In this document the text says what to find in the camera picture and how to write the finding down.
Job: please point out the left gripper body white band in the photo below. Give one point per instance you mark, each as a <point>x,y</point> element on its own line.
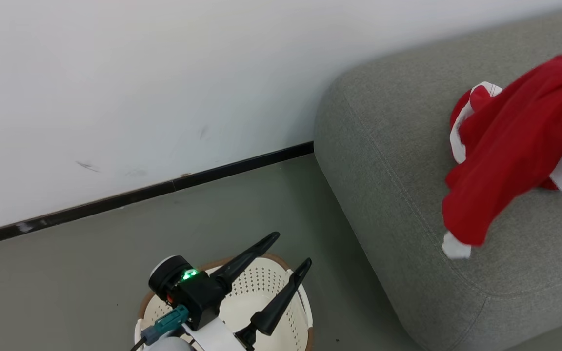
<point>166,273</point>

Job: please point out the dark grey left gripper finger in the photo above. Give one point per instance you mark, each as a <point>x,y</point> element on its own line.
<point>242,261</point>
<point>281,302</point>

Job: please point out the red and white garment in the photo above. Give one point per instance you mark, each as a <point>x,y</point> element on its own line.
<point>510,146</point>

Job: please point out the white perforated laundry basket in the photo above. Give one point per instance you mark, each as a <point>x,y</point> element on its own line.
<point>261,287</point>

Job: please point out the black baseboard strip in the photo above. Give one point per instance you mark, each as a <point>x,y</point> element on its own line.
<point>139,195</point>

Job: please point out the grey fabric sofa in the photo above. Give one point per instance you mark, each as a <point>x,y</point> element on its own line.
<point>408,170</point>

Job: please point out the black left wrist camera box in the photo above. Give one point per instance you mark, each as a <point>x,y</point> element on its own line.
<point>203,297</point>

